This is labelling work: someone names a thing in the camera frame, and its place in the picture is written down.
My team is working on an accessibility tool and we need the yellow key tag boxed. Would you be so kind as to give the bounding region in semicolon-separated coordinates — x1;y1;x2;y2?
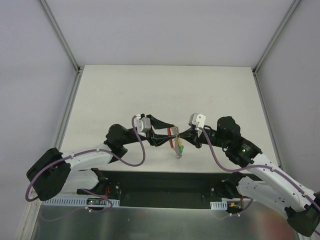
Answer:
177;137;182;147

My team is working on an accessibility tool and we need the steel key holder red handle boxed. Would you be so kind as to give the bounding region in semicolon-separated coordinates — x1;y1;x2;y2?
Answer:
167;126;183;160

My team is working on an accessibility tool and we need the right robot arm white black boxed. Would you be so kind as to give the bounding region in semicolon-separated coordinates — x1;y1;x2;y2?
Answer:
179;113;320;237

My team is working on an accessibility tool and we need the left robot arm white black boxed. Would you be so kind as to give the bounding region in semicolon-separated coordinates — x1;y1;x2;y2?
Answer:
25;114;174;202

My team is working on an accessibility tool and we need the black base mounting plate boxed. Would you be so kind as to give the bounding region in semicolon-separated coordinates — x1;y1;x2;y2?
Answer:
87;169;246;210

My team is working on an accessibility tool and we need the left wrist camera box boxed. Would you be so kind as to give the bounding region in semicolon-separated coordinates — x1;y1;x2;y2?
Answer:
135;114;152;137

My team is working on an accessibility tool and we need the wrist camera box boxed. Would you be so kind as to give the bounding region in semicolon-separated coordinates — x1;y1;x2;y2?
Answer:
135;114;152;137
188;113;206;137

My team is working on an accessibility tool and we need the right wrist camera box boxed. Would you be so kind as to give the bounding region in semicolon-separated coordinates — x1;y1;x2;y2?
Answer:
188;113;206;137

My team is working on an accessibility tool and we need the white slotted cable duct right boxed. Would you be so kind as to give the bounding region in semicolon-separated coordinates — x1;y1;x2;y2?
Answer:
210;200;228;211

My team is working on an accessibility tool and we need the white slotted cable duct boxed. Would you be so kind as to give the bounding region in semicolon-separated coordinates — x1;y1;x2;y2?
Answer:
210;200;228;211
42;196;110;208

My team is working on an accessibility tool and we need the aluminium side rail left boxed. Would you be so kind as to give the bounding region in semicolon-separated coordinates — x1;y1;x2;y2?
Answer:
51;71;82;150

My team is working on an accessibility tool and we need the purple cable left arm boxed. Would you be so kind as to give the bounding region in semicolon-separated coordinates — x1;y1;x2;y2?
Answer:
26;114;147;222

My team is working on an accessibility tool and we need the white slotted cable duct left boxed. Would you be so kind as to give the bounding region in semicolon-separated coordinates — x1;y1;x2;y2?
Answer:
42;196;110;208

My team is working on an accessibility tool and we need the aluminium frame post left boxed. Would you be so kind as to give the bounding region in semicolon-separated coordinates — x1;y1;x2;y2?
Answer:
37;0;81;74

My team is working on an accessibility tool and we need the aluminium frame post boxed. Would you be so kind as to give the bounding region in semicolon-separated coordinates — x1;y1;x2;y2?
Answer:
37;0;81;74
252;0;302;76

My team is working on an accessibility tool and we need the aluminium frame post right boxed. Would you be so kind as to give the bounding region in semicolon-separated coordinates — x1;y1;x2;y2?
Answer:
252;0;302;76

